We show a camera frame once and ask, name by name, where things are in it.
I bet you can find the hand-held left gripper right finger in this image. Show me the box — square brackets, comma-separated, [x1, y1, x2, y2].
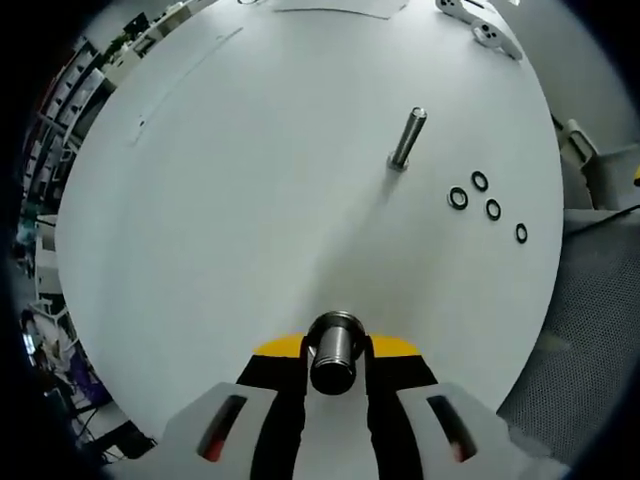
[362, 330, 524, 480]

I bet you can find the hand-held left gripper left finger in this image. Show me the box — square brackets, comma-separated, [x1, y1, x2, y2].
[163, 329, 312, 480]

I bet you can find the thick threaded metal stud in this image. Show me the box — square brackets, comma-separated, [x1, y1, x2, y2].
[306, 309, 370, 397]

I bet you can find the thin threaded metal stud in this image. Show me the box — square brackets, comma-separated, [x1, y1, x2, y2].
[386, 105, 428, 172]

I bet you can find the grey mesh office chair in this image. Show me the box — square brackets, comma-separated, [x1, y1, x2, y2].
[493, 118, 640, 464]

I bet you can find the white game controller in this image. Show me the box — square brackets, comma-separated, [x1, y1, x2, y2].
[434, 0, 474, 24]
[471, 19, 524, 62]

